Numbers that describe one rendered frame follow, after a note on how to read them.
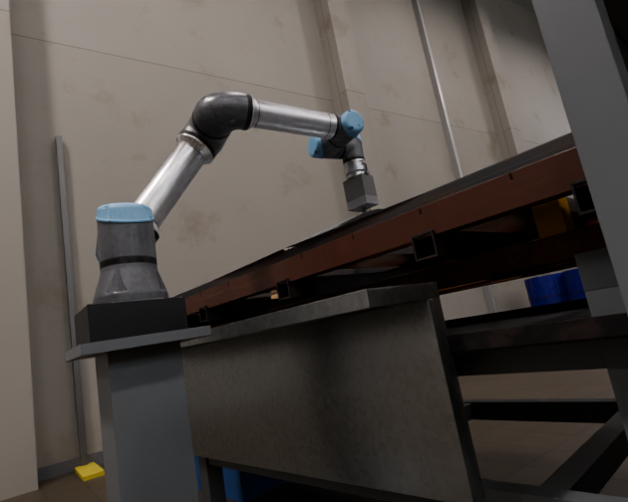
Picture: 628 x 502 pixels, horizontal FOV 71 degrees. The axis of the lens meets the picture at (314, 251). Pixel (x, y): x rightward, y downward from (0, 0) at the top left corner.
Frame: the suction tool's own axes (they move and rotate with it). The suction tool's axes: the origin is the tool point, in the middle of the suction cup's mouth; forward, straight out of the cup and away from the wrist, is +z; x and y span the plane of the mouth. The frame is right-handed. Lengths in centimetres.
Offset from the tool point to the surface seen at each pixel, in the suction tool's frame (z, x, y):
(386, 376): 43, 44, -30
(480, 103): -293, -602, 170
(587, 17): 13, 75, -82
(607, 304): 36, 36, -69
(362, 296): 29, 60, -42
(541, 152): 10, 37, -66
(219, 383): 43, 41, 35
